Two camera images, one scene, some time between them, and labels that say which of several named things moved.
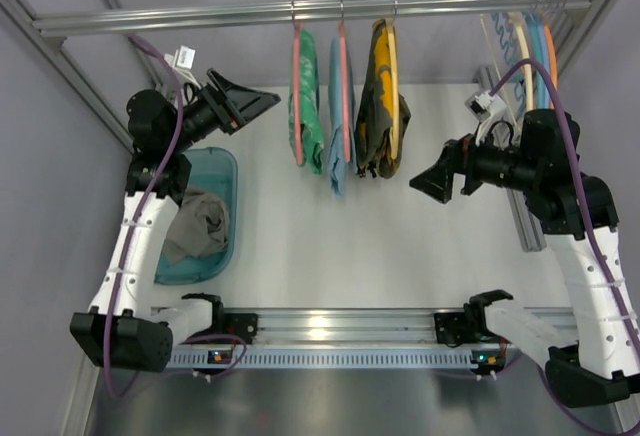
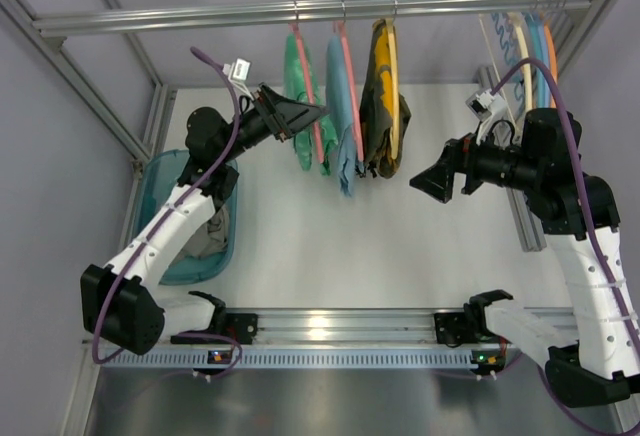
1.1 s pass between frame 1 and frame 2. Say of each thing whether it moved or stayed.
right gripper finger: stayed
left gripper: moved
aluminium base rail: stayed
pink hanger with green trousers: moved
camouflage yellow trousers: stayed
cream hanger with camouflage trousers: stayed
